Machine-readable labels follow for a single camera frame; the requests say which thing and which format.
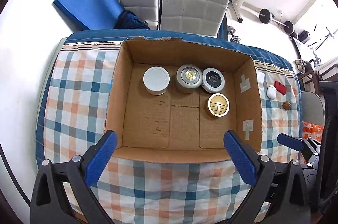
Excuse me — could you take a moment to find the red rectangular case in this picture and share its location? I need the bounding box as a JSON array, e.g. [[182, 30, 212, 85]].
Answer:
[[274, 81, 287, 95]]

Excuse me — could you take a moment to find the gold round tin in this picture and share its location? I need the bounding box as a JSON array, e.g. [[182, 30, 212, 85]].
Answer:
[[205, 93, 230, 118]]

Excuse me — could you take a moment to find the white jar black lid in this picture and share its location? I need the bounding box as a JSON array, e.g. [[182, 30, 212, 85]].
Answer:
[[202, 68, 225, 93]]

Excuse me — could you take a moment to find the white round jar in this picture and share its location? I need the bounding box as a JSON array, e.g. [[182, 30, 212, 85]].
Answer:
[[143, 66, 170, 96]]

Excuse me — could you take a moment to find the silver round tin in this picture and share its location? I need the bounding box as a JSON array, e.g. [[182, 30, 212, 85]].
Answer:
[[175, 64, 202, 93]]

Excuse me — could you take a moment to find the orange white cloth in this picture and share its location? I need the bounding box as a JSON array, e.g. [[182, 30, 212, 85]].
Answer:
[[302, 122, 324, 142]]

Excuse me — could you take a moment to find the grey chair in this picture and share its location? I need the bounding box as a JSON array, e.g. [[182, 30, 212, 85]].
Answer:
[[301, 91, 325, 126]]

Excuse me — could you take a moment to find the dark wooden chair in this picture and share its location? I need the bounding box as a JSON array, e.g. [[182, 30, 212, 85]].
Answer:
[[297, 59, 337, 96]]

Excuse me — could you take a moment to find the open cardboard box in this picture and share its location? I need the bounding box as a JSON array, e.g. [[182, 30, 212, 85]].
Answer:
[[105, 37, 262, 163]]

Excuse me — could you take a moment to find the barbell on floor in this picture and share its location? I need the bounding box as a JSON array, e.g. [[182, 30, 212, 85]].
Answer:
[[258, 8, 294, 35]]

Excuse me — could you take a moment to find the blue knitted fabric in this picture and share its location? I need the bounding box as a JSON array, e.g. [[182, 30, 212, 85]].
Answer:
[[114, 9, 150, 29]]

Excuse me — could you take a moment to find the blue folded mat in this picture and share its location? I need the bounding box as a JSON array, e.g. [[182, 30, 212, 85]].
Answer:
[[54, 0, 124, 30]]

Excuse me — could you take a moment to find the right grey quilted cushion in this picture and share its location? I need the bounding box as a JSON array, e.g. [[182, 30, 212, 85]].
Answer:
[[159, 0, 230, 37]]

